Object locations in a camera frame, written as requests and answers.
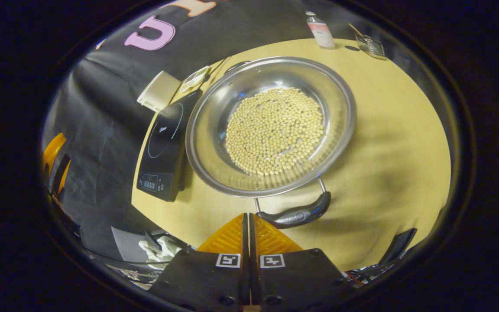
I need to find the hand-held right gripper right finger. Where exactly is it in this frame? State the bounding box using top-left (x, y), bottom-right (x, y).
top-left (249, 213), bottom-right (356, 312)

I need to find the clear bottle pink label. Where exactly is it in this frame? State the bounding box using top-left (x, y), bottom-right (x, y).
top-left (305, 11), bottom-right (336, 49)

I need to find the white divided bean dish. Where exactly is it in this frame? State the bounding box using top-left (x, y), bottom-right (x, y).
top-left (179, 66), bottom-right (211, 94)

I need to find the white toaster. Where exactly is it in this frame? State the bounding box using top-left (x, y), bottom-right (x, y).
top-left (137, 71), bottom-right (181, 113)

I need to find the white crumpled cloth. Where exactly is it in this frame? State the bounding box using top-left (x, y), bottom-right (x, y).
top-left (139, 236), bottom-right (183, 263)

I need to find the stainless steel pot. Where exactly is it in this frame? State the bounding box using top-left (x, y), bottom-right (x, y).
top-left (185, 56), bottom-right (357, 229)

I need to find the pile of yellow soybeans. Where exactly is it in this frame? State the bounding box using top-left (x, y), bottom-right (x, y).
top-left (225, 88), bottom-right (325, 176)

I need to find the black induction cooktop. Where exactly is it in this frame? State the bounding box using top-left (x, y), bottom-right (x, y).
top-left (136, 89), bottom-right (203, 202)

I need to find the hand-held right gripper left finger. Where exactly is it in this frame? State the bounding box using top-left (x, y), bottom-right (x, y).
top-left (149, 212), bottom-right (250, 312)

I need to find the metal wire utensil holder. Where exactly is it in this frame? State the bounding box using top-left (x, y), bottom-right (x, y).
top-left (356, 34), bottom-right (386, 60)

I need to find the thin black cable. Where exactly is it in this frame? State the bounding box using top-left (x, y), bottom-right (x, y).
top-left (209, 56), bottom-right (233, 78)

